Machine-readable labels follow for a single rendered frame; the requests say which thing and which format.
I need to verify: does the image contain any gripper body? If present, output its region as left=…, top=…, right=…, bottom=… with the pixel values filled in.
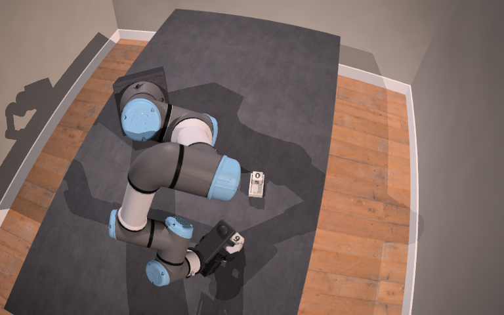
left=188, top=247, right=227, bottom=277

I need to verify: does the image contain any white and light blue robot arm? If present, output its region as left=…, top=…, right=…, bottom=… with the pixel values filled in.
left=108, top=81, right=241, bottom=286

